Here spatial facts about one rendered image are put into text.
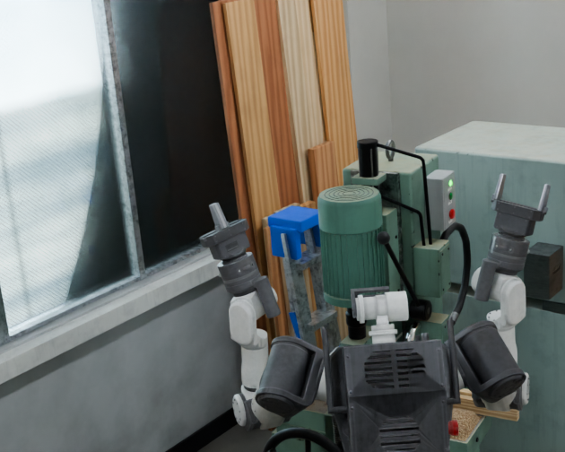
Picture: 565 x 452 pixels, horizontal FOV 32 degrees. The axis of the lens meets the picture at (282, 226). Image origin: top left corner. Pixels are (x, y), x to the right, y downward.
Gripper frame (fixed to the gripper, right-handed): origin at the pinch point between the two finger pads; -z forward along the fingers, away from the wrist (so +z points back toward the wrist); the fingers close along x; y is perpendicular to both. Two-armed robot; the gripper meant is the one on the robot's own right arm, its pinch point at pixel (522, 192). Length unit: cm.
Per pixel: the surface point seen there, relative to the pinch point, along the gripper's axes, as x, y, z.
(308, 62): 163, 166, -17
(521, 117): 87, 249, -10
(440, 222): 36, 47, 19
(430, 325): 31, 43, 49
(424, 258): 36, 39, 30
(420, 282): 36, 41, 37
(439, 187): 38, 44, 9
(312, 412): 49, 16, 77
